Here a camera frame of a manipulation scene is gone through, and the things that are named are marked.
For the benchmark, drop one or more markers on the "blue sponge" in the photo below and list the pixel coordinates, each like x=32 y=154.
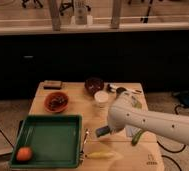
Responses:
x=102 y=131

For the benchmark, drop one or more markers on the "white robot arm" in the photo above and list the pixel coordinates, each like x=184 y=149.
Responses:
x=121 y=113

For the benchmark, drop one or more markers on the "green plastic tray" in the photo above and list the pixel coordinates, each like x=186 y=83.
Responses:
x=55 y=141

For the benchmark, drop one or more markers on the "dark red bowl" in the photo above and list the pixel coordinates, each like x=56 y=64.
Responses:
x=93 y=84

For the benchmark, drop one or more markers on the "white lidded cup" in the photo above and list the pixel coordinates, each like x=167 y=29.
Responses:
x=101 y=98

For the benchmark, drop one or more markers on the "dark metal cup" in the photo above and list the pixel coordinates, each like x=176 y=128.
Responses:
x=120 y=90

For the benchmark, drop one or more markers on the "orange bowl with food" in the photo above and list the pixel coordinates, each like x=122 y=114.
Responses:
x=56 y=102

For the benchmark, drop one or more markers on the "green plastic cup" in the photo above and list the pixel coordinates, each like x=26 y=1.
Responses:
x=137 y=104

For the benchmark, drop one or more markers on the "dark brown block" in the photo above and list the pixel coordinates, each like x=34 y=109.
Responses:
x=52 y=84

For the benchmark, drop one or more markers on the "light blue cloth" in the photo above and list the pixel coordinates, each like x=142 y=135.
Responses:
x=131 y=130

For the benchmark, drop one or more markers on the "green chili pepper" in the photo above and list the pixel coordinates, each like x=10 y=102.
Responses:
x=137 y=137

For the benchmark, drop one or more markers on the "metal fork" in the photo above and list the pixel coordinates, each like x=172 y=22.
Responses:
x=83 y=143

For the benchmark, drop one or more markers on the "orange tomato toy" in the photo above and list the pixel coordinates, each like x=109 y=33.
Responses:
x=24 y=154

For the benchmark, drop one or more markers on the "black handled utensil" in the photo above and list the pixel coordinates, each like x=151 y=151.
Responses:
x=114 y=88

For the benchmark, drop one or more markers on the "wooden post right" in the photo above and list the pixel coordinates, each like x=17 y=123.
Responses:
x=116 y=12

